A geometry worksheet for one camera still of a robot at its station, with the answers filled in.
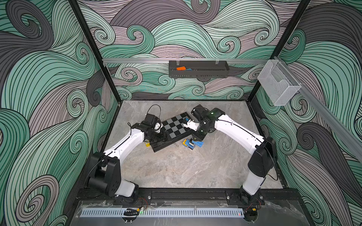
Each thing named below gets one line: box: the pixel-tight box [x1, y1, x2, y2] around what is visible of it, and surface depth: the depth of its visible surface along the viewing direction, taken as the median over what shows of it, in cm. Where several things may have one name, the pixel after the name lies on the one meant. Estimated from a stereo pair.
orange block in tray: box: [176, 66, 187, 71], surface depth 94 cm
